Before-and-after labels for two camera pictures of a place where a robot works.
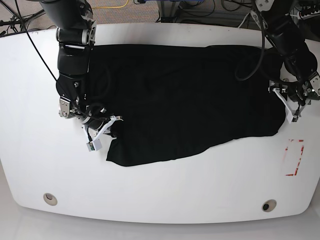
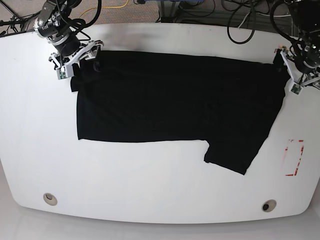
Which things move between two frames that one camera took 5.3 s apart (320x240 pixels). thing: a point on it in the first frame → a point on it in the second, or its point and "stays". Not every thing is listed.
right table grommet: x=269 y=205 stays
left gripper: x=114 y=130 → x=87 y=51
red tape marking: x=297 y=166 stays
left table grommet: x=50 y=199 stays
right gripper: x=274 y=86 → x=311 y=78
